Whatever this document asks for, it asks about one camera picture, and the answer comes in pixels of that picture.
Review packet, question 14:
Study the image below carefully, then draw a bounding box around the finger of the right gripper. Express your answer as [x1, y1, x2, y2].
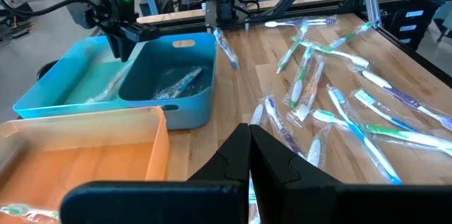
[107, 34, 123, 61]
[119, 35, 137, 63]

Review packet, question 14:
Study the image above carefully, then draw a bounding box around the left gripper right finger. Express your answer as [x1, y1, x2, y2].
[249, 124, 452, 224]

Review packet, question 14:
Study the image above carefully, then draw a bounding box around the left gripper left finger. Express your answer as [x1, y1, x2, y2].
[59, 124, 251, 224]

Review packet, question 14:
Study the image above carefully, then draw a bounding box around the blue toothbrush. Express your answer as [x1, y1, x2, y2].
[352, 88, 420, 134]
[326, 86, 404, 187]
[153, 66, 205, 100]
[213, 27, 240, 70]

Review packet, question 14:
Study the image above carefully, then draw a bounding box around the purple toothbrush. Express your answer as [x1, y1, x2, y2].
[263, 17, 338, 29]
[263, 95, 307, 160]
[360, 69, 452, 132]

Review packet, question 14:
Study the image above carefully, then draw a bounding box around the light turquoise plastic bin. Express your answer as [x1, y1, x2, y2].
[13, 35, 142, 119]

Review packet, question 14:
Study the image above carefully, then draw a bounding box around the orange plastic bin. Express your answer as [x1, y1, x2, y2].
[0, 106, 171, 224]

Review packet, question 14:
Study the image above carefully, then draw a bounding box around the small dark teal bin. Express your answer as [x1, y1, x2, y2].
[117, 32, 217, 130]

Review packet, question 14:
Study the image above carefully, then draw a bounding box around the black drawer cabinet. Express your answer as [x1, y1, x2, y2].
[380, 0, 452, 55]

